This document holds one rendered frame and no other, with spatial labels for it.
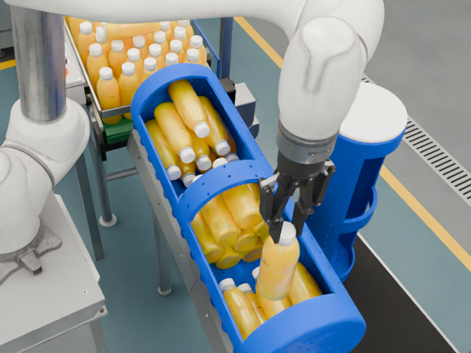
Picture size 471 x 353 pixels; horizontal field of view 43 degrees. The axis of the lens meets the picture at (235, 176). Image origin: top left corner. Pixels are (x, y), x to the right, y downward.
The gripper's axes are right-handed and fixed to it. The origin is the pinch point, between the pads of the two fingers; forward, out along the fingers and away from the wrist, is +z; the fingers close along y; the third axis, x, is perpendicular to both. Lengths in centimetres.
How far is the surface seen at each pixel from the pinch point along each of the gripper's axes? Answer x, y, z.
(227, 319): 2.0, -8.7, 34.5
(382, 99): 60, 71, 44
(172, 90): 71, 3, 30
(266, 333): -7.3, -4.4, 26.8
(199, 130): 54, 5, 30
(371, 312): 27, 70, 132
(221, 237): 22.1, -2.1, 33.7
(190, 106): 62, 5, 28
